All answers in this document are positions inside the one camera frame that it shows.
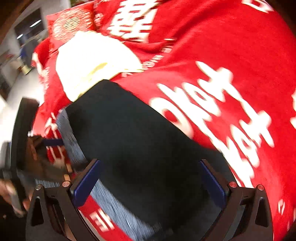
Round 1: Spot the red printed blanket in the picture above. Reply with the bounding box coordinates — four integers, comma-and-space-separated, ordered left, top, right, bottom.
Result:
31, 0, 296, 241

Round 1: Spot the red patterned pillow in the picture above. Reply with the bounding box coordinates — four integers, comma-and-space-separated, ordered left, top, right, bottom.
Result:
46, 2, 97, 52

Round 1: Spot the black pants leaf-print waistband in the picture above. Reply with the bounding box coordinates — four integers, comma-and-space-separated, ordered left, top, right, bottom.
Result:
35, 79, 237, 241

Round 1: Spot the white cloth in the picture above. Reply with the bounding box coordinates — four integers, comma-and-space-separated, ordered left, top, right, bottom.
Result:
55, 31, 144, 103

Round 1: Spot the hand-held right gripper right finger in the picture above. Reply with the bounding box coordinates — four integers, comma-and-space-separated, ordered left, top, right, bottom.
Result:
199, 159, 274, 241

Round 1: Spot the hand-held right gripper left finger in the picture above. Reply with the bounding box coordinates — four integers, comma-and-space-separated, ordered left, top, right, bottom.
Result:
25, 159, 103, 241

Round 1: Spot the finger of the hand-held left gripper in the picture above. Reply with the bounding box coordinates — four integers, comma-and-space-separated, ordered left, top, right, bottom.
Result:
42, 138, 64, 147
26, 136, 73, 180

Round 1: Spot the person's left hand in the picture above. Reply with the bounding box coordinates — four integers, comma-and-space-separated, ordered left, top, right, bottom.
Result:
0, 178, 26, 217

